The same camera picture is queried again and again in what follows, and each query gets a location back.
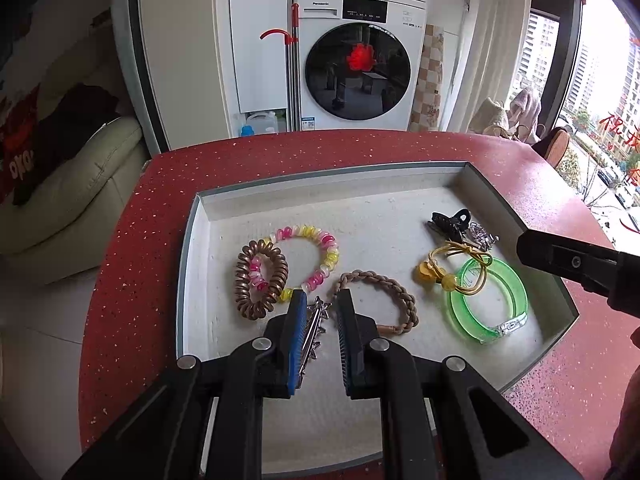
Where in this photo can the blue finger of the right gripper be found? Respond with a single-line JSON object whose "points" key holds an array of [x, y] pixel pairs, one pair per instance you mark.
{"points": [[602, 271]]}

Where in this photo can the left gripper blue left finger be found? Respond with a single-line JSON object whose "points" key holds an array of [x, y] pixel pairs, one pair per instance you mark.
{"points": [[203, 419]]}

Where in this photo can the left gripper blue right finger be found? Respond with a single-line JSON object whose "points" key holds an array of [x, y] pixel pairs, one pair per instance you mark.
{"points": [[440, 420]]}

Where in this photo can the green translucent bangle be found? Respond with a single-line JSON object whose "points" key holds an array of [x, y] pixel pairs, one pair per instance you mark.
{"points": [[497, 310]]}

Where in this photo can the silver charm brooch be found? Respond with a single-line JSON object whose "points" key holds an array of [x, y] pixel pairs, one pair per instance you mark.
{"points": [[479, 237]]}

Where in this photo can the silver rhinestone hair clip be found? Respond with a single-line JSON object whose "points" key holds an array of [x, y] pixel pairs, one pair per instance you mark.
{"points": [[318, 312]]}

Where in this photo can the black claw hair clip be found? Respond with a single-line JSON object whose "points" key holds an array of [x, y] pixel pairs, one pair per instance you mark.
{"points": [[452, 228]]}

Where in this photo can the orange wooden chair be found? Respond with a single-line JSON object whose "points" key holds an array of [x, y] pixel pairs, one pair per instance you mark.
{"points": [[553, 146]]}

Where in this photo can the pink white cloth pile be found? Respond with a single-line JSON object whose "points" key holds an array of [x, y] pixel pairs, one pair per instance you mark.
{"points": [[518, 121]]}

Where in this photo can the cream leather sofa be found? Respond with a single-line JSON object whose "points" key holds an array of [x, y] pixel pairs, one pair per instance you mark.
{"points": [[66, 225]]}

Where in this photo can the checkered folded board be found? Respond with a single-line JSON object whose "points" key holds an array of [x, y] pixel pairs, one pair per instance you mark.
{"points": [[427, 99]]}

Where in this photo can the black clothing on sofa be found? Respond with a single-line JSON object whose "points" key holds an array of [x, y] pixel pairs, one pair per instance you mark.
{"points": [[60, 136]]}

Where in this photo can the white detergent jug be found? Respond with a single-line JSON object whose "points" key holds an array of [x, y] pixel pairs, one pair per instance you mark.
{"points": [[259, 123]]}

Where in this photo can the lower white washing machine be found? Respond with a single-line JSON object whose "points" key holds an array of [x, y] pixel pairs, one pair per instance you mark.
{"points": [[358, 62]]}

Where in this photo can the red printed blanket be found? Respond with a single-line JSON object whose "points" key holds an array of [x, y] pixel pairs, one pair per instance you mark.
{"points": [[16, 141]]}

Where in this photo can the red handled mop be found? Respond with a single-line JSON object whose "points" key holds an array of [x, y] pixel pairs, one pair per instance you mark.
{"points": [[290, 38]]}

